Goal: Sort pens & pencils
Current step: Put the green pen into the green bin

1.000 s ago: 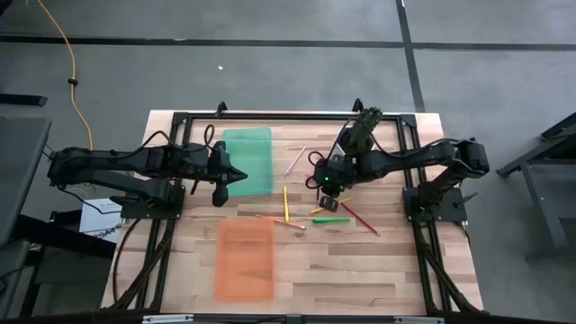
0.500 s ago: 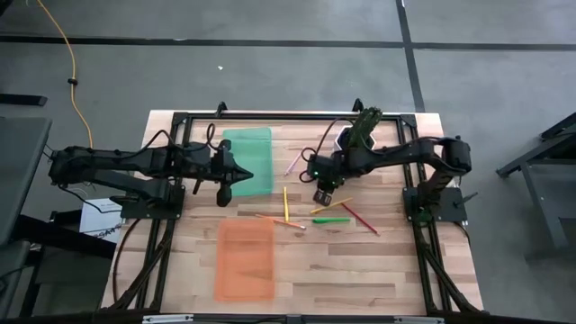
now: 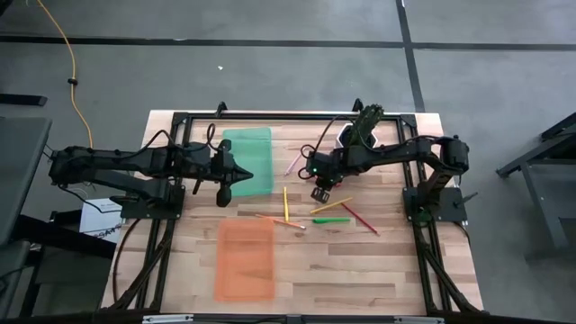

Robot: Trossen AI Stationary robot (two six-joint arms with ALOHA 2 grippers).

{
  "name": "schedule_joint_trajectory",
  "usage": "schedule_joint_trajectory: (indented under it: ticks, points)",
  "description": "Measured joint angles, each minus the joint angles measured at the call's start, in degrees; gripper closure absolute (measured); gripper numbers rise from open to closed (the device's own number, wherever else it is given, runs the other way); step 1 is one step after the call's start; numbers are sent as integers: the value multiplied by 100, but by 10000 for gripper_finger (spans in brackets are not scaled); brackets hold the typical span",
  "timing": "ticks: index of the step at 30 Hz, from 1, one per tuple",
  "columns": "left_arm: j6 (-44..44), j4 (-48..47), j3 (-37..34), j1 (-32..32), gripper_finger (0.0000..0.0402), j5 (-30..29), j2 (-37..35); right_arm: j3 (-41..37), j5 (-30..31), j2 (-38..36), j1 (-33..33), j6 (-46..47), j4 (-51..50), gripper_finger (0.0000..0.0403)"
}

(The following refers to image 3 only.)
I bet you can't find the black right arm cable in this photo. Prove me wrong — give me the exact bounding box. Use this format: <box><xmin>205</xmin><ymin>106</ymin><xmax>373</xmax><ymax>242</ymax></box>
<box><xmin>299</xmin><ymin>114</ymin><xmax>355</xmax><ymax>181</ymax></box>

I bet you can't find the dark grey metal table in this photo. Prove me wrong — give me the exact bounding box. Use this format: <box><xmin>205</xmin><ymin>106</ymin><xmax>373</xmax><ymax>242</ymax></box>
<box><xmin>494</xmin><ymin>111</ymin><xmax>576</xmax><ymax>265</ymax></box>

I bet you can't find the grey desk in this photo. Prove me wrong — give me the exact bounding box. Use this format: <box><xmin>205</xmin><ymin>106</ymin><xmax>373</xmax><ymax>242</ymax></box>
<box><xmin>0</xmin><ymin>115</ymin><xmax>53</xmax><ymax>247</ymax></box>

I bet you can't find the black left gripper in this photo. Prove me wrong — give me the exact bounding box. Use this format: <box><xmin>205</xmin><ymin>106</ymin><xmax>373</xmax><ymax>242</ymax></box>
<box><xmin>209</xmin><ymin>138</ymin><xmax>254</xmax><ymax>209</ymax></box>

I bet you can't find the yellow floor cable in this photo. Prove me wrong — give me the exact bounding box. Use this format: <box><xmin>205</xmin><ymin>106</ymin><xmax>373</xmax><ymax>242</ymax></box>
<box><xmin>34</xmin><ymin>0</ymin><xmax>95</xmax><ymax>149</ymax></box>

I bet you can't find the black desk underframe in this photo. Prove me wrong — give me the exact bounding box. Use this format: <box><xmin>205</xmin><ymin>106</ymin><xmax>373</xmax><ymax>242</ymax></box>
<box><xmin>0</xmin><ymin>211</ymin><xmax>119</xmax><ymax>324</ymax></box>

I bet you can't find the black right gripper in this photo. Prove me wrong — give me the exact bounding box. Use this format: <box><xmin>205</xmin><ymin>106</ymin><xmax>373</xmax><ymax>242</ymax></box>
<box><xmin>307</xmin><ymin>150</ymin><xmax>348</xmax><ymax>203</ymax></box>

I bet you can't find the silver aluminium extrusion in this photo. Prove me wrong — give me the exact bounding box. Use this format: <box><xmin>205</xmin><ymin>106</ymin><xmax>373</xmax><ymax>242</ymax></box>
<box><xmin>394</xmin><ymin>315</ymin><xmax>446</xmax><ymax>324</ymax></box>
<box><xmin>142</xmin><ymin>314</ymin><xmax>195</xmax><ymax>324</ymax></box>

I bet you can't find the red pencil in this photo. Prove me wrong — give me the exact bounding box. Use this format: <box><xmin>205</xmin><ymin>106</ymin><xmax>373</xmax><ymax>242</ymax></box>
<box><xmin>340</xmin><ymin>202</ymin><xmax>381</xmax><ymax>237</ymax></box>

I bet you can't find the green cactus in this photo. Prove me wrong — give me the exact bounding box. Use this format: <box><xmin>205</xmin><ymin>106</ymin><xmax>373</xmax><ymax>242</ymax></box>
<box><xmin>347</xmin><ymin>103</ymin><xmax>385</xmax><ymax>148</ymax></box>

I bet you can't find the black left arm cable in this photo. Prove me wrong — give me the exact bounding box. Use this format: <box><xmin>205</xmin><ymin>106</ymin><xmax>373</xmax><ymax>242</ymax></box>
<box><xmin>134</xmin><ymin>121</ymin><xmax>218</xmax><ymax>157</ymax></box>

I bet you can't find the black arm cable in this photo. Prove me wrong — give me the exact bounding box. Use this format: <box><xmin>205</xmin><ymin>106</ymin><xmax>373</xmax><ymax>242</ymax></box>
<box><xmin>134</xmin><ymin>121</ymin><xmax>218</xmax><ymax>157</ymax></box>
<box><xmin>299</xmin><ymin>114</ymin><xmax>355</xmax><ymax>181</ymax></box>

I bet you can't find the orange pencil with eraser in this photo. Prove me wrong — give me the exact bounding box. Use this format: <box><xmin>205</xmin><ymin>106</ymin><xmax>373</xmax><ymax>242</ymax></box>
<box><xmin>255</xmin><ymin>213</ymin><xmax>307</xmax><ymax>230</ymax></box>

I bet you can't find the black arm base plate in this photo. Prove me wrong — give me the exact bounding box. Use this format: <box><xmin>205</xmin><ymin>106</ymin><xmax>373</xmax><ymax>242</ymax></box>
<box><xmin>120</xmin><ymin>185</ymin><xmax>186</xmax><ymax>221</ymax></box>
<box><xmin>401</xmin><ymin>185</ymin><xmax>480</xmax><ymax>225</ymax></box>

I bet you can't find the green translucent plastic bin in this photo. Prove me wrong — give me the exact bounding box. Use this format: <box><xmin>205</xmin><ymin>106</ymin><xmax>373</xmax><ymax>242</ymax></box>
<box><xmin>221</xmin><ymin>126</ymin><xmax>275</xmax><ymax>198</ymax></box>

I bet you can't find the black flat floor bar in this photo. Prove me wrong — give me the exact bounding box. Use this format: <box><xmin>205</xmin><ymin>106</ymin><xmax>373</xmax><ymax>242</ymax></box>
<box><xmin>0</xmin><ymin>93</ymin><xmax>49</xmax><ymax>108</ymax></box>

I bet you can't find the orange translucent plastic bin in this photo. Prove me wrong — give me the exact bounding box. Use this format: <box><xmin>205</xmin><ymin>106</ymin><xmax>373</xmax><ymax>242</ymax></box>
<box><xmin>213</xmin><ymin>218</ymin><xmax>276</xmax><ymax>302</ymax></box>

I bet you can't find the pale pink pen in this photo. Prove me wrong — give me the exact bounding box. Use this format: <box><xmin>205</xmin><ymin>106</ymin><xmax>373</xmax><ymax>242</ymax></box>
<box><xmin>283</xmin><ymin>152</ymin><xmax>302</xmax><ymax>176</ymax></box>

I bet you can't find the white box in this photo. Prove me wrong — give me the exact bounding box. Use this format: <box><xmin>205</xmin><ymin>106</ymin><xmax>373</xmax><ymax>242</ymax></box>
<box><xmin>79</xmin><ymin>197</ymin><xmax>126</xmax><ymax>245</ymax></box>

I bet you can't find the white plant pot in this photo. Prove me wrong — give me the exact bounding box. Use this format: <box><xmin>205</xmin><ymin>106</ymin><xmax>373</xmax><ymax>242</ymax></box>
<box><xmin>335</xmin><ymin>121</ymin><xmax>378</xmax><ymax>150</ymax></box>

